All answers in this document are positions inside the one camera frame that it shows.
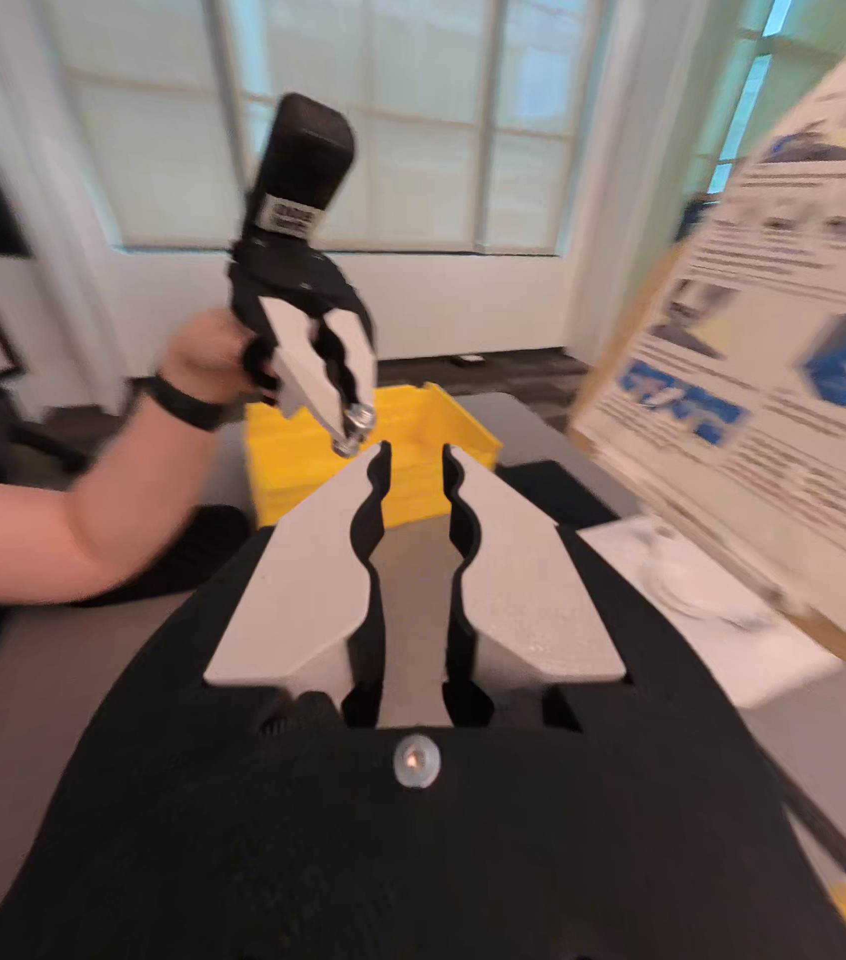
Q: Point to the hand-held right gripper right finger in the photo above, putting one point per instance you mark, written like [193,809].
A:
[543,600]

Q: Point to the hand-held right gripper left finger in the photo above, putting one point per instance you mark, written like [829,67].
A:
[288,600]

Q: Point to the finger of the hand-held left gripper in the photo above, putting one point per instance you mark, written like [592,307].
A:
[299,360]
[359,352]

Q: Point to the steel hex nut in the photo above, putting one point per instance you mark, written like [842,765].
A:
[361,418]

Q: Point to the steel hex bolt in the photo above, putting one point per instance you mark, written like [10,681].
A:
[344,446]

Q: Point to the person's left forearm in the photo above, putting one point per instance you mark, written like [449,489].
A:
[92,525]

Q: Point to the person's left hand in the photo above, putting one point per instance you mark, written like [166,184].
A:
[205,352]

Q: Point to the dark desk mat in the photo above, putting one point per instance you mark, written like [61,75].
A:
[558,495]

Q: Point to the black textured pad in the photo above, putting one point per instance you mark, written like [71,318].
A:
[197,540]

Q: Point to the large grid window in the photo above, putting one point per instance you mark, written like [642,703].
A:
[408,112]

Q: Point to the black wristband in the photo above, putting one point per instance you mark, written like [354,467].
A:
[182,405]

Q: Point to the instruction sheet on board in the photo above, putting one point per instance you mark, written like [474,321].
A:
[618,352]

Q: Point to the printed instruction sheet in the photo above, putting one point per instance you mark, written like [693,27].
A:
[768,375]

